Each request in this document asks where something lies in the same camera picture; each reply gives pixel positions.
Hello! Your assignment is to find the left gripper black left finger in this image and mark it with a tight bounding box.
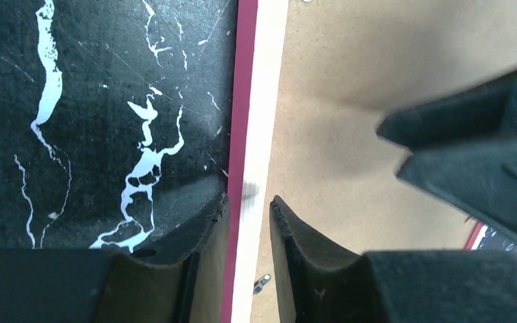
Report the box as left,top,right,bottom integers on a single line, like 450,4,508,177
0,193,230,322

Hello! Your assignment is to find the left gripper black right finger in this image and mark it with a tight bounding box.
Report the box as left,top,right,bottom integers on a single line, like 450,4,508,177
269,196,517,322

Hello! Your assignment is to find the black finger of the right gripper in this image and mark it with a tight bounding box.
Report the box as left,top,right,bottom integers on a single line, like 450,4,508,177
376,70,517,243

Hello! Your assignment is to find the pink picture frame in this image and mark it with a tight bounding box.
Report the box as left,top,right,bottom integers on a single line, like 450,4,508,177
230,1,474,322

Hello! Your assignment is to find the brown cardboard backing board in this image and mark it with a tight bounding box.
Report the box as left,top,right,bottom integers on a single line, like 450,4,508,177
265,1,517,254

